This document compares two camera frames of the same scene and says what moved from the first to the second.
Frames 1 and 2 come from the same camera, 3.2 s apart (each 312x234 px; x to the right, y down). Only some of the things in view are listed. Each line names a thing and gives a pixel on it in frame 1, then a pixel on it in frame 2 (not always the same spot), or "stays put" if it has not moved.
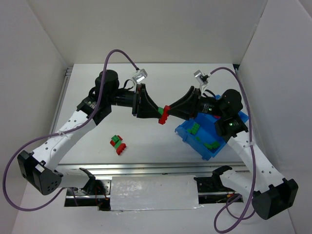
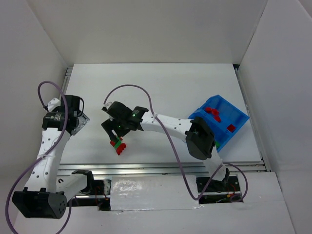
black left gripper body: x=137 y=101 -> x=79 y=121
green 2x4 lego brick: x=216 y=144 stays put
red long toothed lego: x=121 y=147 stays put
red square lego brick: x=112 y=142 stays put
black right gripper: x=196 y=103 -> x=111 y=127
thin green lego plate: x=117 y=144 stays put
